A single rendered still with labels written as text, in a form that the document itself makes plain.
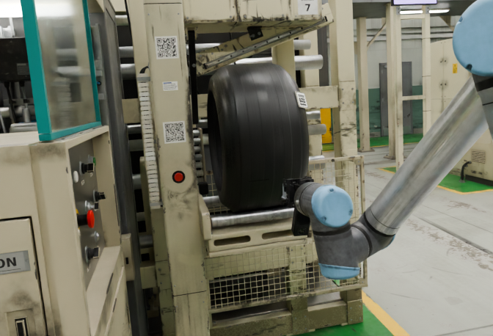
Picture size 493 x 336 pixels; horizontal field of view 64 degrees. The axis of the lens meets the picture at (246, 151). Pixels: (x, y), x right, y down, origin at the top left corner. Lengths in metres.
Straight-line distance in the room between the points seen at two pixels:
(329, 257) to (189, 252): 0.69
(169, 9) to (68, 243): 0.92
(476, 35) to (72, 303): 0.77
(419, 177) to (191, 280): 0.94
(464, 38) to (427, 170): 0.33
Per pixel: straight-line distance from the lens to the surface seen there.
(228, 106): 1.29
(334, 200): 0.91
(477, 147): 6.10
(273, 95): 1.31
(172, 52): 1.42
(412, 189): 0.94
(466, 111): 0.86
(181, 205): 1.45
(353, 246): 0.97
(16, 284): 0.79
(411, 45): 12.81
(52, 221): 0.75
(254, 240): 1.42
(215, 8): 1.73
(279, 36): 1.90
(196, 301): 1.59
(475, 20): 0.69
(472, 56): 0.68
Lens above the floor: 1.31
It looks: 7 degrees down
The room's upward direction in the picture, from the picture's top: 4 degrees counter-clockwise
